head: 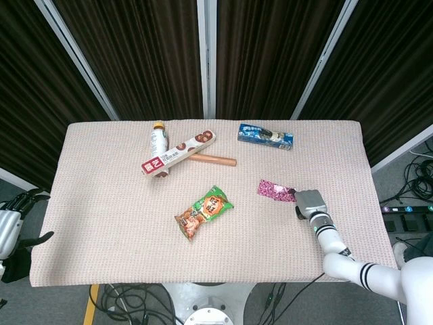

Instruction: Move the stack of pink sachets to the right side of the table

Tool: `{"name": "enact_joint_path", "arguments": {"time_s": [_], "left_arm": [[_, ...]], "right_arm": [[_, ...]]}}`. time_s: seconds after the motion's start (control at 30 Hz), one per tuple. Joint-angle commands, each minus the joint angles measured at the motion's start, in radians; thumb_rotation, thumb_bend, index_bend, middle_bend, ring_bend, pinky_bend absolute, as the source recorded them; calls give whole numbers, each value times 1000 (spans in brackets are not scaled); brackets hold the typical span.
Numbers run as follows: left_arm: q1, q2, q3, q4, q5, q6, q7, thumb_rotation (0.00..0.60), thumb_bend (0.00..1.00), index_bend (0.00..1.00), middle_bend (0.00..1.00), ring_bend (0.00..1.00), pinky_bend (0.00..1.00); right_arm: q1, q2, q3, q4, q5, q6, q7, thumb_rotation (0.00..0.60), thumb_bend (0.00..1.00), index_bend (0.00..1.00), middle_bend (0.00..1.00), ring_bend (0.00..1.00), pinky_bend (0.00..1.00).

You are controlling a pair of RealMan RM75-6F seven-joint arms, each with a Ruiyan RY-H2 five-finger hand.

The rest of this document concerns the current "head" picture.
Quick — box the long white box red label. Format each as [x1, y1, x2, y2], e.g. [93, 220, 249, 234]
[141, 129, 217, 179]

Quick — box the pink woven table cloth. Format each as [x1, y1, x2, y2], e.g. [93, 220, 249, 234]
[29, 118, 400, 288]

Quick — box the dark brown curtain panel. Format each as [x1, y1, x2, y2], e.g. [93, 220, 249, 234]
[216, 0, 348, 120]
[0, 0, 111, 190]
[52, 0, 204, 121]
[299, 0, 433, 167]

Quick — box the green snack bag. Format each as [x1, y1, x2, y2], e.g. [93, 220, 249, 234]
[174, 185, 234, 242]

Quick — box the white sneaker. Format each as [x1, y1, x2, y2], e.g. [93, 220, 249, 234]
[393, 242, 409, 270]

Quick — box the yellow floor tape strip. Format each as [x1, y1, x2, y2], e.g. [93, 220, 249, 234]
[83, 284, 101, 325]

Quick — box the power strip with lit buttons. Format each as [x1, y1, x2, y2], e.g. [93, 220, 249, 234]
[380, 204, 433, 215]

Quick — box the dark trouser leg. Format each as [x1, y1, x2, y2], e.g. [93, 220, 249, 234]
[404, 233, 433, 262]

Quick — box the black power strip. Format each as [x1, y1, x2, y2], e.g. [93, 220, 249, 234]
[384, 214, 433, 234]

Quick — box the blue cookie box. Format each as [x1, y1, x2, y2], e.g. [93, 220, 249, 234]
[237, 123, 294, 151]

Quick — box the white bottle tan cap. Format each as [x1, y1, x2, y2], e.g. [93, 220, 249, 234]
[150, 122, 169, 160]

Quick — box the black floor cable bundle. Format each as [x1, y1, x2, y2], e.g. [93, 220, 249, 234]
[378, 140, 433, 206]
[91, 283, 183, 325]
[246, 273, 407, 325]

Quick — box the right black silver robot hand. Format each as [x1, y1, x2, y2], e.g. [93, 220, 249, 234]
[290, 188, 329, 221]

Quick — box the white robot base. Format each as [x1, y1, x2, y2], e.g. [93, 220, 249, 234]
[162, 282, 255, 325]

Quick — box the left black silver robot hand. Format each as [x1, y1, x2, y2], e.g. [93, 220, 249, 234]
[0, 189, 55, 260]

